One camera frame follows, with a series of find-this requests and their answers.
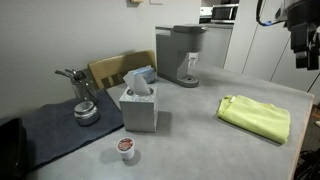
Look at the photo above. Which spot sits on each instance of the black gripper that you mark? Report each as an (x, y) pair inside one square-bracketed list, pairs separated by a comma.
[(303, 19)]

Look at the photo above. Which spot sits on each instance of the yellow-green microfiber towel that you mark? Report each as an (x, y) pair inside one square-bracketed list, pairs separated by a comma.
[(263, 119)]

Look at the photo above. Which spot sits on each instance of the silver microwave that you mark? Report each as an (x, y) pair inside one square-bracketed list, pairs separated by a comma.
[(225, 13)]

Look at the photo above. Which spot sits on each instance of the grey coffee maker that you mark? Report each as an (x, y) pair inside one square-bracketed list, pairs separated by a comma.
[(173, 44)]

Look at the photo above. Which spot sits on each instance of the blue face mask stack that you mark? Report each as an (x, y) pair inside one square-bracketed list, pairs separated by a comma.
[(146, 72)]

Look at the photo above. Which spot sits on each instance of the white tissue sheet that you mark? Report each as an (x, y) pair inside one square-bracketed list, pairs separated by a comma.
[(137, 84)]

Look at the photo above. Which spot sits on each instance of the grey tissue box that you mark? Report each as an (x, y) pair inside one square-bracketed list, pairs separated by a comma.
[(140, 113)]

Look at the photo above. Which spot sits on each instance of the wooden chair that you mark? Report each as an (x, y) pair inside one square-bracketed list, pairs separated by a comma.
[(109, 72)]

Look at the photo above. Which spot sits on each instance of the red-lidded coffee pod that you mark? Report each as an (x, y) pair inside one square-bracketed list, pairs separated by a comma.
[(125, 147)]

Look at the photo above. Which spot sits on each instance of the round metal tin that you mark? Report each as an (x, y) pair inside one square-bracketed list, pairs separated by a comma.
[(86, 113)]

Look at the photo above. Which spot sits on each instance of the dark blue placemat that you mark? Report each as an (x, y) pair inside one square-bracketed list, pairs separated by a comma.
[(53, 132)]

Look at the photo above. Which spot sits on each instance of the black bin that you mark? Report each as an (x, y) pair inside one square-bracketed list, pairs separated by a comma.
[(13, 155)]

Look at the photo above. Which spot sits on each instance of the white wall switch plate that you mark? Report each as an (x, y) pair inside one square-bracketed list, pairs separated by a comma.
[(156, 2)]

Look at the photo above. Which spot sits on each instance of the beige wall dial switch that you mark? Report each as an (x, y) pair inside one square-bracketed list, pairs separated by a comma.
[(137, 1)]

